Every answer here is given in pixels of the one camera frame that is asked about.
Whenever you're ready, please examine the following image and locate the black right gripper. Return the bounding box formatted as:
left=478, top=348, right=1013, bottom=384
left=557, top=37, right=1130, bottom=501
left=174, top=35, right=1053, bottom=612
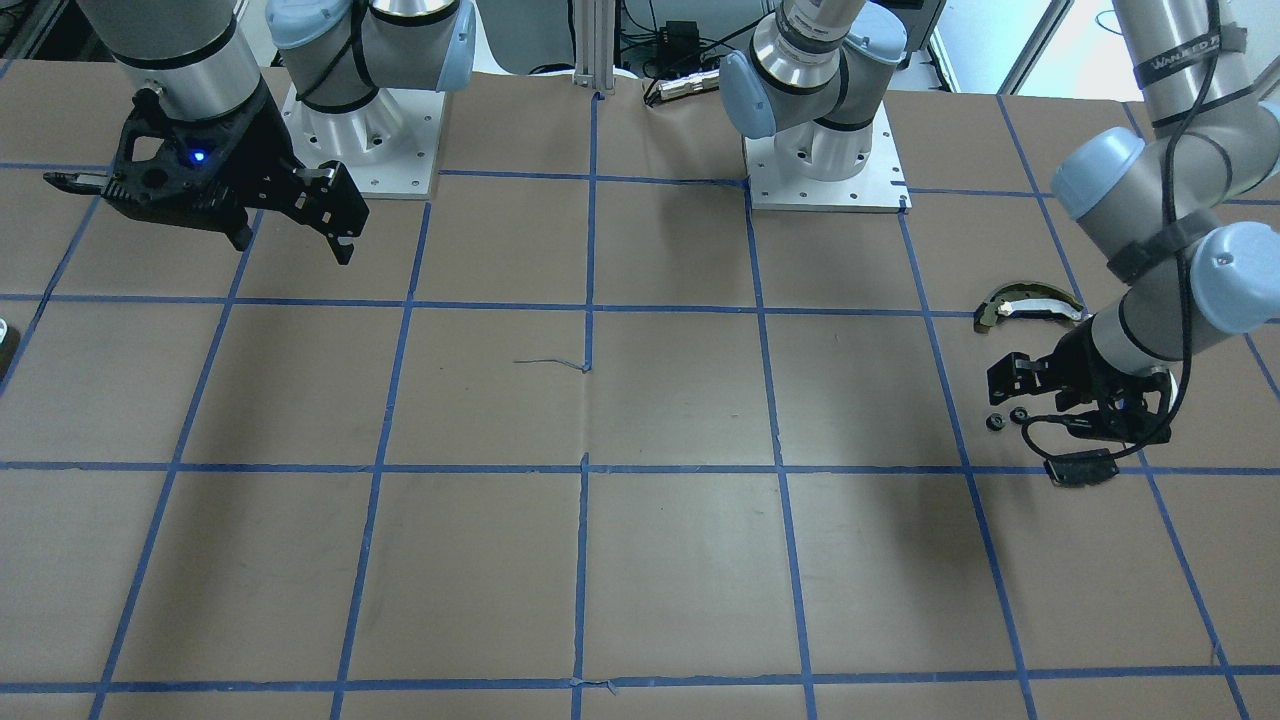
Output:
left=105, top=79, right=371, bottom=266

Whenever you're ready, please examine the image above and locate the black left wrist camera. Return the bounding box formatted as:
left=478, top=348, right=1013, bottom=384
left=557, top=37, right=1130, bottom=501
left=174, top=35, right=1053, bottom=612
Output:
left=1065, top=388, right=1174, bottom=445

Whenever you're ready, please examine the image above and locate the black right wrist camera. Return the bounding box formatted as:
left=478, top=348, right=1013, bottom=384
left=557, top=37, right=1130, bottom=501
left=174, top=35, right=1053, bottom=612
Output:
left=44, top=88, right=227, bottom=232

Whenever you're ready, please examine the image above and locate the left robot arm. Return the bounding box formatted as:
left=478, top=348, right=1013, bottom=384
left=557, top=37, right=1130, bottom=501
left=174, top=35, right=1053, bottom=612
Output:
left=719, top=1, right=1277, bottom=413

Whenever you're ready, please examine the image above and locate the dark green curved part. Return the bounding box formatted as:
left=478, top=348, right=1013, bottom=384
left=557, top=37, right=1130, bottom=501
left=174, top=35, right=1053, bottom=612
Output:
left=973, top=281, right=1088, bottom=334

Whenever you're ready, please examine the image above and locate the aluminium frame post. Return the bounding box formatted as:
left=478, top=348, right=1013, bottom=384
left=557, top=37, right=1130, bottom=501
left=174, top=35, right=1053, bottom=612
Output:
left=570, top=0, right=620, bottom=99

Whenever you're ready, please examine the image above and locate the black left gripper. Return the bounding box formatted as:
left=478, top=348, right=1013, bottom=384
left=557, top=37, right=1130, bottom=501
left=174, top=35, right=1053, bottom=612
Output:
left=986, top=325, right=1151, bottom=413

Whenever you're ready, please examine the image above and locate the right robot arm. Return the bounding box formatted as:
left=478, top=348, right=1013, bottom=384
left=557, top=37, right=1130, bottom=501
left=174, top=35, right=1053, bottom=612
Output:
left=44, top=1, right=479, bottom=265

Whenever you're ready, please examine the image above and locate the small black flat part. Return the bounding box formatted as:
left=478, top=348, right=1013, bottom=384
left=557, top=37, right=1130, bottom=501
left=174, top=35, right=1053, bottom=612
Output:
left=1043, top=448, right=1119, bottom=488

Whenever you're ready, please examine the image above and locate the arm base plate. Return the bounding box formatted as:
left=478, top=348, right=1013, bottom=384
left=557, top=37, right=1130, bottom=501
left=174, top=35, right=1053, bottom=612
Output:
left=282, top=88, right=451, bottom=200
left=742, top=102, right=913, bottom=213

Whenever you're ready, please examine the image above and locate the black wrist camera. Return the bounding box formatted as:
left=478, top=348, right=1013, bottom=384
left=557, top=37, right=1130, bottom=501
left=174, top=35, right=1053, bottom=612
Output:
left=44, top=88, right=227, bottom=232
left=1065, top=388, right=1174, bottom=445

